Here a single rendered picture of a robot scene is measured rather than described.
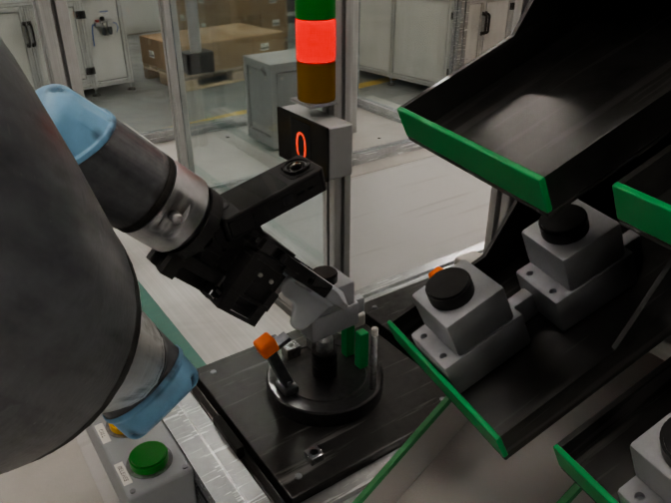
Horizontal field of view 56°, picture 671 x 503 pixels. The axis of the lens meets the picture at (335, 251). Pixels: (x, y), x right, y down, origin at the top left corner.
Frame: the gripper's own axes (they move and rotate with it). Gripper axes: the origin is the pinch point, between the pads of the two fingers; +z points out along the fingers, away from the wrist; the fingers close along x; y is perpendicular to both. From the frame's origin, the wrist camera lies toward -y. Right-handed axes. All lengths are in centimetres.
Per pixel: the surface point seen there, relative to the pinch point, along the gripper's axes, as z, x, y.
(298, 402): 4.2, 2.7, 12.6
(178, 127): 12, -75, -7
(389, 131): 82, -100, -47
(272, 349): -2.4, 1.0, 9.0
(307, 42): -9.7, -17.8, -22.3
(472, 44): 334, -361, -236
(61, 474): -3.1, -15.6, 38.7
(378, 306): 20.7, -9.8, -1.1
